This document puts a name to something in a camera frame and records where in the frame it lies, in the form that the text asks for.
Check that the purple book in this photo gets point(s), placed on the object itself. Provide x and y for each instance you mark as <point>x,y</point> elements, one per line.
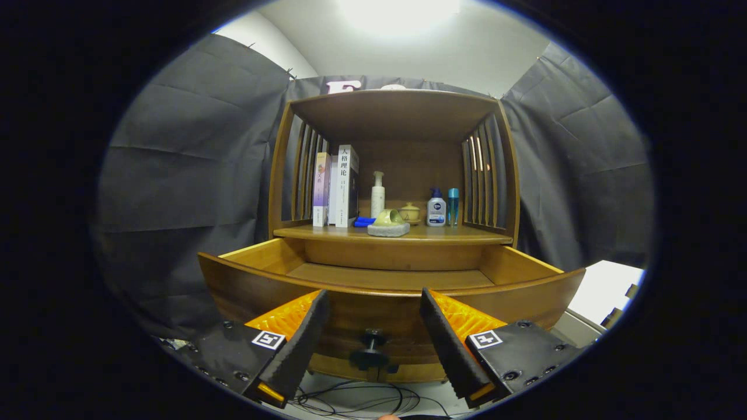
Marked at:
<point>321,192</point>

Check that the white grey appliance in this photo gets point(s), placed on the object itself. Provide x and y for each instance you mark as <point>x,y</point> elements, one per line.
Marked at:
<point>601,291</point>

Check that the brown wooden cabinet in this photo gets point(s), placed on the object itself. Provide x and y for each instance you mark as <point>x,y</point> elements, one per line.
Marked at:
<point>408,157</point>

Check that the brown wooden drawer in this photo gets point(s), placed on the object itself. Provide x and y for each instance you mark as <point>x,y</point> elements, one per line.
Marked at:
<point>379,277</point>

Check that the thick white book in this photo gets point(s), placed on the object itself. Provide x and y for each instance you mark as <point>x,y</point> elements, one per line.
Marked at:
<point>344,192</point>

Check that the thin pale book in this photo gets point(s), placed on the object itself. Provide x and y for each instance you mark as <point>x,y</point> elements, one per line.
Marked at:
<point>333,198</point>

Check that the wooden cabinet countertop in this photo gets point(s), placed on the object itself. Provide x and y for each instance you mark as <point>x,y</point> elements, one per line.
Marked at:
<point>455,234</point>

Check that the white pump bottle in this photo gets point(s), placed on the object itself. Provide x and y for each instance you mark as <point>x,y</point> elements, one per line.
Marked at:
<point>378,201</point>

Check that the yellow lidded teacup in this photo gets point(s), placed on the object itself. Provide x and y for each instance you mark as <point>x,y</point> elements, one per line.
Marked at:
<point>411,213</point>

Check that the slim teal bottle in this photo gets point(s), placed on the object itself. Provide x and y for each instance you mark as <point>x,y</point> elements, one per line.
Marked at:
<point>453,209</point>

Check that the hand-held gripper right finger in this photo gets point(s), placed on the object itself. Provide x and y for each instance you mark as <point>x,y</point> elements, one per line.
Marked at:
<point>449,350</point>

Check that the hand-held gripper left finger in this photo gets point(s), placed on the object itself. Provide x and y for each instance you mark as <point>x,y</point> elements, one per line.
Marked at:
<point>302,344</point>

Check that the white lotion bottle blue cap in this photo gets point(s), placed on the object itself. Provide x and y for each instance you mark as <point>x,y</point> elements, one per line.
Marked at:
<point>436,211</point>

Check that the blue cloth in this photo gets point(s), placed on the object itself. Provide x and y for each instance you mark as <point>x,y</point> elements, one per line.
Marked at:
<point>363,222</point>

